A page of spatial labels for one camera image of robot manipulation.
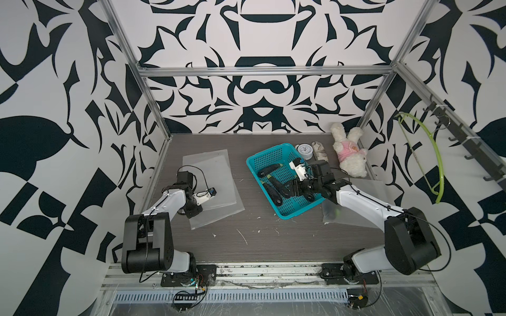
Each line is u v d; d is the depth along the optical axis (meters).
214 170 1.08
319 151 1.08
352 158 0.99
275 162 1.05
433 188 0.70
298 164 0.78
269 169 1.01
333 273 0.74
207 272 0.75
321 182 0.69
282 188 1.01
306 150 1.08
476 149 0.55
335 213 0.87
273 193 0.93
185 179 0.74
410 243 0.43
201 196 0.81
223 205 0.93
